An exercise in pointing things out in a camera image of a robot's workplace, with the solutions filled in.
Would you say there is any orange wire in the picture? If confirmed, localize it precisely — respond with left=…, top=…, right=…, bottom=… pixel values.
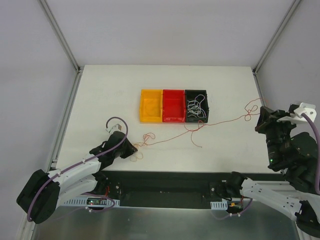
left=142, top=97, right=269, bottom=149

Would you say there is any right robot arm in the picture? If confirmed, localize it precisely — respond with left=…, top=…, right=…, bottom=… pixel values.
left=215, top=103, right=320, bottom=238

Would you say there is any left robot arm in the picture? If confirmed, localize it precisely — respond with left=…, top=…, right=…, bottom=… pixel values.
left=16, top=131, right=137, bottom=224

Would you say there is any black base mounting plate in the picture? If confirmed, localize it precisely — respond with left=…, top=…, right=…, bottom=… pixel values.
left=76, top=170, right=253, bottom=210

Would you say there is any yellow plastic bin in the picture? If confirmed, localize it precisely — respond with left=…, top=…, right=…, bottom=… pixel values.
left=139, top=89, right=163, bottom=123

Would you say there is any red plastic bin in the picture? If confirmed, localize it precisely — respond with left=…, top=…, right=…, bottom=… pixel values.
left=162, top=89, right=186, bottom=123

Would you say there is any black plastic bin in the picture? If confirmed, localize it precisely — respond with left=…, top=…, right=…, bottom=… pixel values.
left=184, top=89, right=209, bottom=123

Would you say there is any right aluminium table rail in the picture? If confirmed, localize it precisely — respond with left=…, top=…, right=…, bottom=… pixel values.
left=252, top=70, right=286, bottom=174

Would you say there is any aluminium table rail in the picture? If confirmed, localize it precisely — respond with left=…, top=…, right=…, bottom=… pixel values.
left=16, top=66, right=84, bottom=240
left=252, top=70, right=286, bottom=174

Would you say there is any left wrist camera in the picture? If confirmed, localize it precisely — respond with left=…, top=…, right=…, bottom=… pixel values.
left=106, top=123, right=122, bottom=135

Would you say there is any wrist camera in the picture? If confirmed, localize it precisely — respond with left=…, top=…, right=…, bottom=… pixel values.
left=106, top=123, right=122, bottom=135
left=277, top=102, right=317, bottom=124

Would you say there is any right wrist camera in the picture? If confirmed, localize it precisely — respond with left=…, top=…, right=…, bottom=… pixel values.
left=277, top=102, right=317, bottom=124

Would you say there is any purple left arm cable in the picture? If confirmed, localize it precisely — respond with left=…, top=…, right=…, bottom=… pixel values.
left=26, top=116, right=129, bottom=223

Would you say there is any left white cable duct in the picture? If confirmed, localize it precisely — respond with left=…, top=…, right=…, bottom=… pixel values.
left=60, top=196, right=120, bottom=208

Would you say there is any white cable duct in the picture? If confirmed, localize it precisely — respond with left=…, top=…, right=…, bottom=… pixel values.
left=60, top=196, right=120, bottom=208
left=210, top=201, right=228, bottom=211

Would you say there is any right aluminium frame post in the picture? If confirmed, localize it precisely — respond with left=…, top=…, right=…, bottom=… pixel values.
left=252, top=0, right=303, bottom=76

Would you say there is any aluminium frame post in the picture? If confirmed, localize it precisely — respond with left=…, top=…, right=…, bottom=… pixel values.
left=252, top=0, right=303, bottom=76
left=37, top=0, right=81, bottom=73

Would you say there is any right white cable duct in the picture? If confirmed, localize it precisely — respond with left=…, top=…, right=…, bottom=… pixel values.
left=210, top=201, right=228, bottom=211

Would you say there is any left aluminium frame post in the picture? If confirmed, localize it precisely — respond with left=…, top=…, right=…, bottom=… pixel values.
left=37, top=0, right=81, bottom=73

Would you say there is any left aluminium table rail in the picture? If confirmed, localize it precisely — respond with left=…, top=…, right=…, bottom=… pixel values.
left=16, top=66, right=84, bottom=240

